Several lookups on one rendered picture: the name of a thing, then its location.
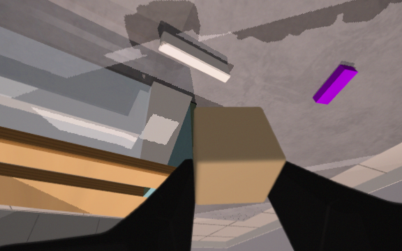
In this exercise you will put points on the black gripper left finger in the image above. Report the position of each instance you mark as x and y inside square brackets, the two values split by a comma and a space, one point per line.
[162, 222]

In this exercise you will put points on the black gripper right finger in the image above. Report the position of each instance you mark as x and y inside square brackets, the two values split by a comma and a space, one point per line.
[318, 214]

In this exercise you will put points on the tan block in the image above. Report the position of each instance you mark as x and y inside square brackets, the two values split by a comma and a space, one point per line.
[236, 155]

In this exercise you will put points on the purple block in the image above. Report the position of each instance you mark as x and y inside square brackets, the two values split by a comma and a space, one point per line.
[339, 78]

